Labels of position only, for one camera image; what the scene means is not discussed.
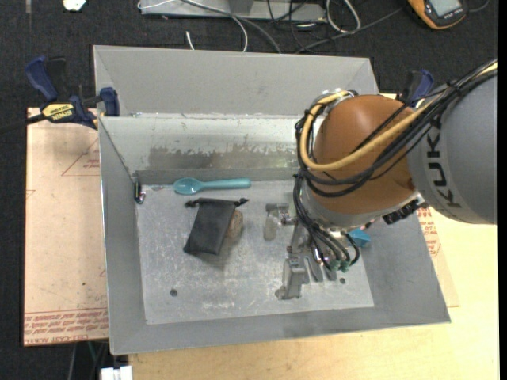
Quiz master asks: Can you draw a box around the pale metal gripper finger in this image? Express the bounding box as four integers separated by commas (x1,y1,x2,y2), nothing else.
276,257,307,302
262,202,296,241

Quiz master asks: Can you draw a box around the blue wedge-shaped block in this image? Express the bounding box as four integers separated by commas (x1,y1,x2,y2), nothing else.
347,229,372,248

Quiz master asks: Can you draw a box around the grey metal bin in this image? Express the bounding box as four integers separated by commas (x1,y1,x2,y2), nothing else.
93,44,452,356

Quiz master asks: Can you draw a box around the teal plastic spoon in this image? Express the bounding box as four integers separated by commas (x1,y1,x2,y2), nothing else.
173,177,253,196

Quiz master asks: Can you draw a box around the brown cardboard board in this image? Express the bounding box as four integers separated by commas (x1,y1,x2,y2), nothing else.
23,107,461,348

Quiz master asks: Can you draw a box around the black drawstring pouch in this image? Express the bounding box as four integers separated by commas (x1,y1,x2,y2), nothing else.
182,197,250,257

